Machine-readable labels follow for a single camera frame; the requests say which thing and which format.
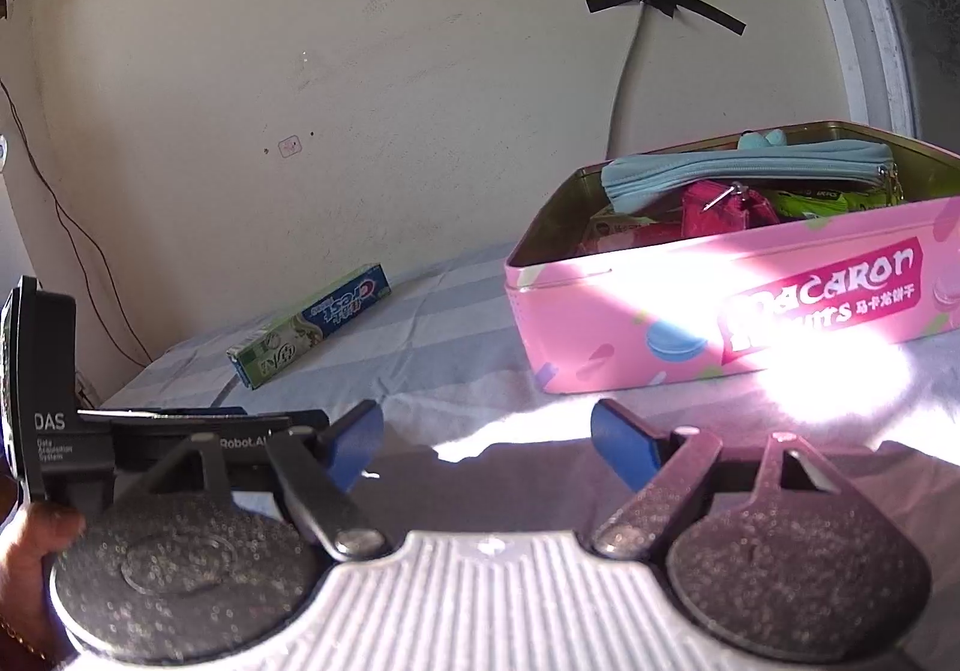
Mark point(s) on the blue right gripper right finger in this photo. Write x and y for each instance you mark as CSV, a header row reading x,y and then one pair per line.
x,y
633,453

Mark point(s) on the green snack packet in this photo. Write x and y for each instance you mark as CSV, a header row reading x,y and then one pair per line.
x,y
827,203

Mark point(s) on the red pink packet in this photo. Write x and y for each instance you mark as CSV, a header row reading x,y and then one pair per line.
x,y
703,209

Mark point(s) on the pink macaron biscuit tin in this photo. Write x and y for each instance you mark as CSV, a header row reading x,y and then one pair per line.
x,y
794,293

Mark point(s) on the teal plush toy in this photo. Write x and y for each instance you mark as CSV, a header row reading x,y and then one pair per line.
x,y
754,140

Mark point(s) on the green blue toothpaste box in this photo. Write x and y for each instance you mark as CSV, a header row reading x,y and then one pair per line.
x,y
279,343

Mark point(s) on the green zip pouch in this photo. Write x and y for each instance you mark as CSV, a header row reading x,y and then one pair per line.
x,y
635,182

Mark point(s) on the person left hand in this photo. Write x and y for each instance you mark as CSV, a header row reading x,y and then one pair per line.
x,y
32,636

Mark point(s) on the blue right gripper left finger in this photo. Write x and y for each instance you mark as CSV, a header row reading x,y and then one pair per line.
x,y
351,443

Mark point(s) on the striped bed sheet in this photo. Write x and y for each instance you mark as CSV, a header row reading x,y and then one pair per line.
x,y
474,441

